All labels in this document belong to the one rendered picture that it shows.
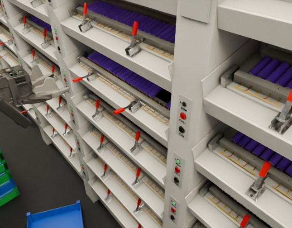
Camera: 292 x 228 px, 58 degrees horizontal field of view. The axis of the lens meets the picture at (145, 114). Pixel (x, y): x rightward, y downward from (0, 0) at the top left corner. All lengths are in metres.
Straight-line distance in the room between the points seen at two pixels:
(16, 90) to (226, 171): 0.56
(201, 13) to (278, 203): 0.43
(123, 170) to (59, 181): 0.85
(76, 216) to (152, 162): 0.91
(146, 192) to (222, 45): 0.71
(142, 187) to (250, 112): 0.67
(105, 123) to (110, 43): 0.39
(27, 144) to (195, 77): 1.89
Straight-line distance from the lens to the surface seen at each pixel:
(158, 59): 0.72
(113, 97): 0.93
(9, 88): 0.76
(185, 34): 0.57
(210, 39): 0.53
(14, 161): 2.21
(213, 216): 0.83
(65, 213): 1.78
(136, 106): 0.85
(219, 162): 0.70
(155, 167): 0.92
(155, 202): 1.07
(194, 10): 0.54
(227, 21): 0.51
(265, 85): 0.57
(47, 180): 1.98
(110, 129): 1.09
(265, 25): 0.47
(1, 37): 2.30
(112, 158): 1.23
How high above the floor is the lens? 1.43
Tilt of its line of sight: 36 degrees down
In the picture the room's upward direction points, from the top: straight up
